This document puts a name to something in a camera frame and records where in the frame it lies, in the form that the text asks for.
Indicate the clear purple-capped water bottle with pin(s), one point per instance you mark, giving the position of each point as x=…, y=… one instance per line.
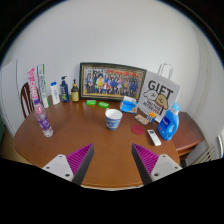
x=43, y=121

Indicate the framed group photo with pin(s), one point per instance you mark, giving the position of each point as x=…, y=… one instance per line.
x=111, y=81

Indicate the small card pack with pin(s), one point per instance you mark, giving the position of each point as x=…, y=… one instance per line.
x=142, y=119

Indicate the blue patterned paper cup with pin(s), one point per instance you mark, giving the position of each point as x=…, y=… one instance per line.
x=113, y=120

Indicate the flat round red coaster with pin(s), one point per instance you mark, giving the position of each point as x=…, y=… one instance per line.
x=137, y=129

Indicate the colourful puzzle cube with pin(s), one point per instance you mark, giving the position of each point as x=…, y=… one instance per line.
x=152, y=116

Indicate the dark blue pump bottle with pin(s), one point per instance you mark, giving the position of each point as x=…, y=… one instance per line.
x=64, y=93

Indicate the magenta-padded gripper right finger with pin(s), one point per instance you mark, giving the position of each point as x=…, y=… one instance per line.
x=165, y=166

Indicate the blue tissue pack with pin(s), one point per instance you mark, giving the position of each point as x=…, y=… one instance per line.
x=128, y=106

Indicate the white paper gift bag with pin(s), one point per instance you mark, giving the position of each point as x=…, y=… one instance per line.
x=158, y=95

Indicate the pink shuttlecock tube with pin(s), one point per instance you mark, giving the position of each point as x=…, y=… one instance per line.
x=33, y=86

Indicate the white radiator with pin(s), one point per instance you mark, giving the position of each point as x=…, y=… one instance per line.
x=206, y=156

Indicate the white bottle with blue cap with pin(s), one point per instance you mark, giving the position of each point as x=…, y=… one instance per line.
x=55, y=95

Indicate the brown wooden chair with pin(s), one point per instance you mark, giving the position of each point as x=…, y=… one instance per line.
x=25, y=100

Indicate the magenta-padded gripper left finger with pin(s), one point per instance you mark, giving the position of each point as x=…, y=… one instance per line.
x=59, y=166

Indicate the blue detergent bottle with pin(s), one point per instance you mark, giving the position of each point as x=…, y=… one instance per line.
x=167, y=126

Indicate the white remote control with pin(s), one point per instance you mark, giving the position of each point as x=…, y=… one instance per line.
x=154, y=137

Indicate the amber pump bottle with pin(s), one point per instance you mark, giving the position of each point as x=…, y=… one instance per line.
x=75, y=94

